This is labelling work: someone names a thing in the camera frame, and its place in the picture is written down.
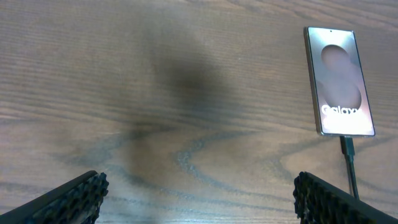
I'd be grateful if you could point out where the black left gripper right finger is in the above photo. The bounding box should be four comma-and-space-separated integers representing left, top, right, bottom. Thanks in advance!
293, 172, 397, 224

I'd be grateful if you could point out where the Galaxy smartphone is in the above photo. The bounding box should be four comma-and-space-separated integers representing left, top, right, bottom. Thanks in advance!
303, 26, 376, 137

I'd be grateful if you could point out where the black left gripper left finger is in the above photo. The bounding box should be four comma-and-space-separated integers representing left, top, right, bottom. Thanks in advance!
1, 170, 109, 224

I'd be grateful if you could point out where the black USB charging cable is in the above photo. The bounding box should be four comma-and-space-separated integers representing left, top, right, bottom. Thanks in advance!
339, 135, 360, 200

